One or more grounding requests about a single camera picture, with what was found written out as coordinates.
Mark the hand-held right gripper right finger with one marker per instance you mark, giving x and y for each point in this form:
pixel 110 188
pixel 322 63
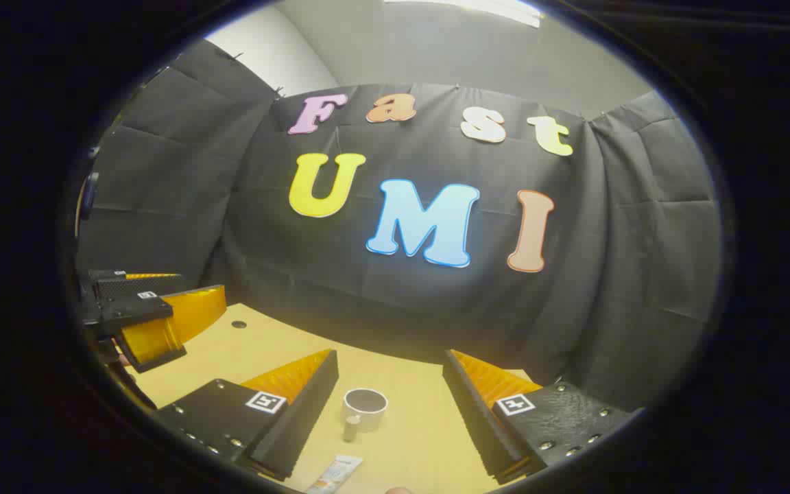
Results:
pixel 477 425

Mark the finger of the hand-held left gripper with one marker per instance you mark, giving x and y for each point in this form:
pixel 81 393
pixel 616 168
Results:
pixel 127 285
pixel 162 329

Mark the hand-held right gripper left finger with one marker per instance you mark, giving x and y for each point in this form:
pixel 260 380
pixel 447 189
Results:
pixel 309 418

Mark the white toothpaste tube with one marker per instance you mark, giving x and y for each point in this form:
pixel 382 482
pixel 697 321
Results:
pixel 337 473

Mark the light wooden desktop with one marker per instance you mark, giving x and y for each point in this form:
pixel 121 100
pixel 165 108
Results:
pixel 409 439

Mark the black backdrop cloth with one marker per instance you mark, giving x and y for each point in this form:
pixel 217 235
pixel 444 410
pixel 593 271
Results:
pixel 436 309

